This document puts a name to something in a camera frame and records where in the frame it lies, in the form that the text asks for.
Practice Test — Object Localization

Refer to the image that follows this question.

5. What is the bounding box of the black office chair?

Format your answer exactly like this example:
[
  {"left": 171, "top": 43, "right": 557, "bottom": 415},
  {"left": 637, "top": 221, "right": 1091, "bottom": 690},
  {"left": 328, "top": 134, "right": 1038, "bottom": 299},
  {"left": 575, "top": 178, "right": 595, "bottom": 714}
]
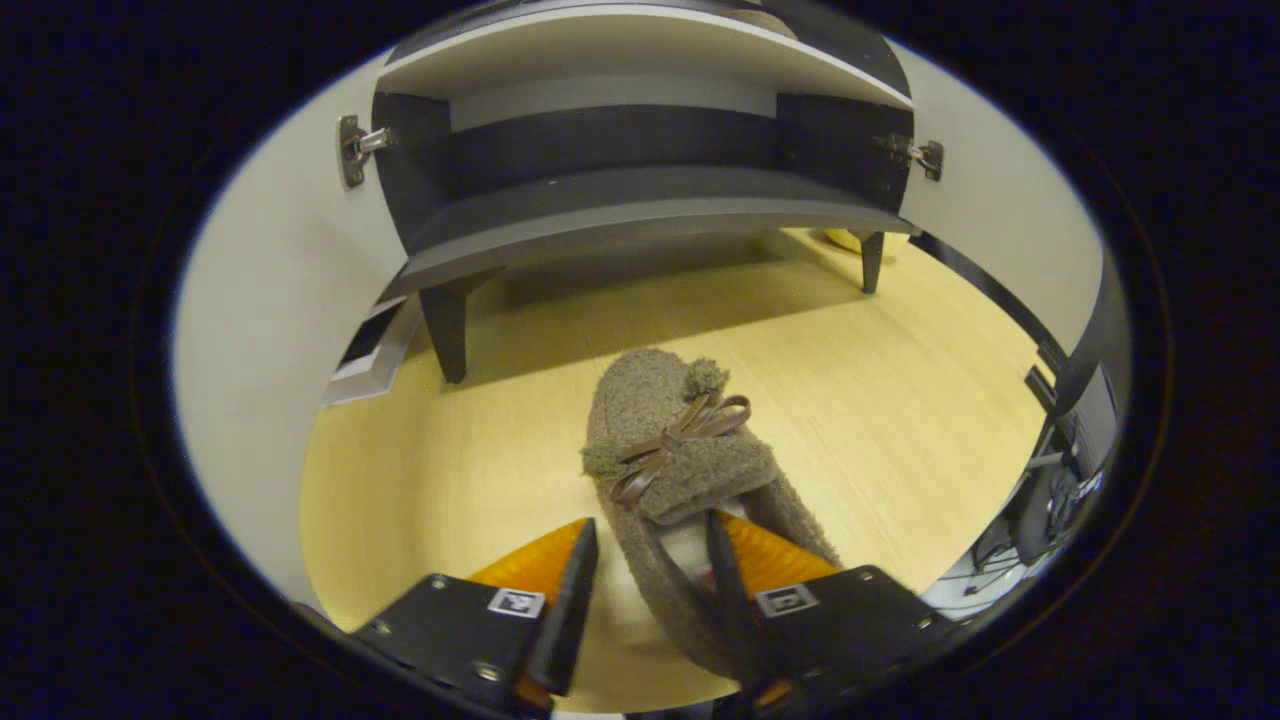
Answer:
[{"left": 970, "top": 440, "right": 1106, "bottom": 596}]

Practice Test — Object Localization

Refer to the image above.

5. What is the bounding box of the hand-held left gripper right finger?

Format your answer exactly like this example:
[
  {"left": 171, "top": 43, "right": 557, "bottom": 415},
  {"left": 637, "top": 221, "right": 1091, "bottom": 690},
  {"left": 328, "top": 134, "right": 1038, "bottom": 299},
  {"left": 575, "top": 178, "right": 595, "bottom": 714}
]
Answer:
[{"left": 705, "top": 508, "right": 963, "bottom": 713}]

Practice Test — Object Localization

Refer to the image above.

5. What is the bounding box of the white shoe cabinet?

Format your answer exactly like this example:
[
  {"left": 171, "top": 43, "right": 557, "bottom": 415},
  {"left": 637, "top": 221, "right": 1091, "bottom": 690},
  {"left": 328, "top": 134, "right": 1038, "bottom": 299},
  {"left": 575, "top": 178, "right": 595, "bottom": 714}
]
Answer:
[{"left": 370, "top": 0, "right": 921, "bottom": 386}]

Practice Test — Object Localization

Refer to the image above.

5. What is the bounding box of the white framed board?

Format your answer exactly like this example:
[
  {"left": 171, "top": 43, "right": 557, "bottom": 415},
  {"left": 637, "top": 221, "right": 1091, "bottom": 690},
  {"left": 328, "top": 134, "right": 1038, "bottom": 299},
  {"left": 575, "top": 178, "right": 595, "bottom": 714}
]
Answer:
[{"left": 322, "top": 295, "right": 423, "bottom": 408}]

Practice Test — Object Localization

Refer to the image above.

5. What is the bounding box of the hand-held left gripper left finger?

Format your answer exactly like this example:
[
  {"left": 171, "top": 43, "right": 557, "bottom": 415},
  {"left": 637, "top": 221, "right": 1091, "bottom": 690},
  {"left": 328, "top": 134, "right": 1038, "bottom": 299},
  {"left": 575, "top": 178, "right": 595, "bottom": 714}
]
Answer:
[{"left": 352, "top": 516, "right": 601, "bottom": 717}]

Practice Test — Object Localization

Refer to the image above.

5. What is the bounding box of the white shoe cabinet door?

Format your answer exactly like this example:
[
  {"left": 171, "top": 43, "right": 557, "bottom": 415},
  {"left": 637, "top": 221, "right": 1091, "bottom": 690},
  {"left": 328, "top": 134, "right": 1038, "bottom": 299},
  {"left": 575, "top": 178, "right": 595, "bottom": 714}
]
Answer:
[
  {"left": 885, "top": 38, "right": 1106, "bottom": 351},
  {"left": 172, "top": 50, "right": 421, "bottom": 606}
]

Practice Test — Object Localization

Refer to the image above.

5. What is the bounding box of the black equipment stand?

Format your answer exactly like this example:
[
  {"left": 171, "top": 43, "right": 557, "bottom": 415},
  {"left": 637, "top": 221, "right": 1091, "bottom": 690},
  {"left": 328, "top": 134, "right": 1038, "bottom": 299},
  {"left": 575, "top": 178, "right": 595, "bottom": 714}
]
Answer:
[{"left": 1025, "top": 250, "right": 1133, "bottom": 481}]

